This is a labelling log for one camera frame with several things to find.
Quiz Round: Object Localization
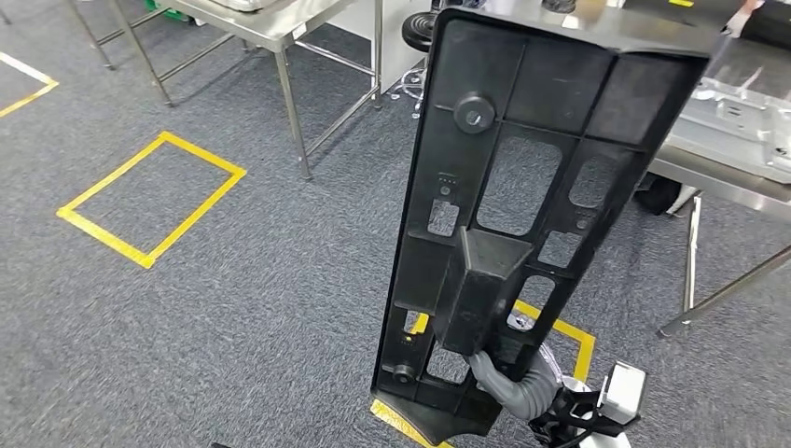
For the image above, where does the green plastic crate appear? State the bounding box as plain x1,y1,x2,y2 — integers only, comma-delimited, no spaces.
145,0,193,22

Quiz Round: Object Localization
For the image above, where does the stainless steel side table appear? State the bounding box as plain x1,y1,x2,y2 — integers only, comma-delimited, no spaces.
64,0,384,182

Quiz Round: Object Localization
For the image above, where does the stamped sheet metal panel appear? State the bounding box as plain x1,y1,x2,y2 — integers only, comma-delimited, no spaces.
670,77,791,184

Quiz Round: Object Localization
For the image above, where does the black plastic plate holder part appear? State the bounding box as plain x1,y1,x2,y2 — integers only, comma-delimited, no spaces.
369,7,721,448

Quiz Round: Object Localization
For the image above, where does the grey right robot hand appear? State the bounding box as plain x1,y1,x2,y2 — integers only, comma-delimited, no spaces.
466,312,564,422

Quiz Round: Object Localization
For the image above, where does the stainless steel workbench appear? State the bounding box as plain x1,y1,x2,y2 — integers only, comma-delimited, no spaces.
460,0,791,340

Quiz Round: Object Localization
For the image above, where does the person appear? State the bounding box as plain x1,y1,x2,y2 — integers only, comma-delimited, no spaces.
723,0,791,50

